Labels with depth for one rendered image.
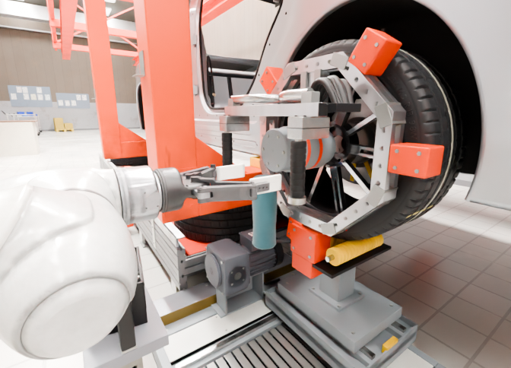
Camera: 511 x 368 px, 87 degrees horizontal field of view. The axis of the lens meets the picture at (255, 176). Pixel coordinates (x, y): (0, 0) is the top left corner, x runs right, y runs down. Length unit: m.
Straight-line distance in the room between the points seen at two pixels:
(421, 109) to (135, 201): 0.67
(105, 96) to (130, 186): 2.60
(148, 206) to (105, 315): 0.21
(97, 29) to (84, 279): 2.92
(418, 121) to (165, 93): 0.83
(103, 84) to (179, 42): 1.93
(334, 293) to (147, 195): 0.92
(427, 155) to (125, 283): 0.62
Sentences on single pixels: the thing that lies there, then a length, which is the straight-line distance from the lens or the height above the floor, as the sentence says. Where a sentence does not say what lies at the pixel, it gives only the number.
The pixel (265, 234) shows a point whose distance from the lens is 0.98.
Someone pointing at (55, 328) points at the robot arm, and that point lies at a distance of 0.26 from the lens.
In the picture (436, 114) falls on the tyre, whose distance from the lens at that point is 0.82.
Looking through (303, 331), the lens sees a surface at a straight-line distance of 1.23.
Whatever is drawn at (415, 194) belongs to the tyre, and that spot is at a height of 0.75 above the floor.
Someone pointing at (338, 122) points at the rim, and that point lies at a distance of 0.95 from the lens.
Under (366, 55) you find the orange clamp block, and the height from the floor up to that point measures 1.10.
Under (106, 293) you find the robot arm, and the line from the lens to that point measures 0.25.
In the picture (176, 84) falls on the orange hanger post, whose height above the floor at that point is 1.06.
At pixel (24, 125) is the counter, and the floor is 0.70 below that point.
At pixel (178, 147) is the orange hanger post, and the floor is 0.83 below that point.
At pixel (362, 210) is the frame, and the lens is 0.80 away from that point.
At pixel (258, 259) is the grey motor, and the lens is 1.24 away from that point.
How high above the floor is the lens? 0.96
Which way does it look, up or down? 13 degrees down
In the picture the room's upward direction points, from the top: straight up
